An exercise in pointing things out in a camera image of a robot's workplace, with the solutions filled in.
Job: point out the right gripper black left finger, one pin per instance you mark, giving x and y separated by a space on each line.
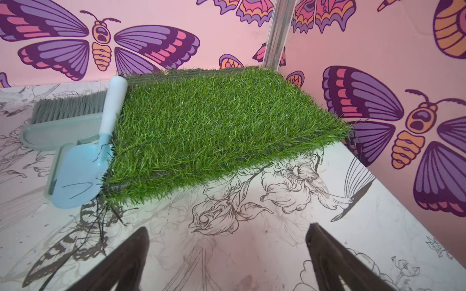
122 270

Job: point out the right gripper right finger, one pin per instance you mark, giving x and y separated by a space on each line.
335 267

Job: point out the green artificial grass mat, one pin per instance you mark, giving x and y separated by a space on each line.
183 128

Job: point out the grey green dustpan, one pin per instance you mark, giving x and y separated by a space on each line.
57 125

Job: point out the aluminium cage frame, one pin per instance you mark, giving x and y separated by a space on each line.
281 20

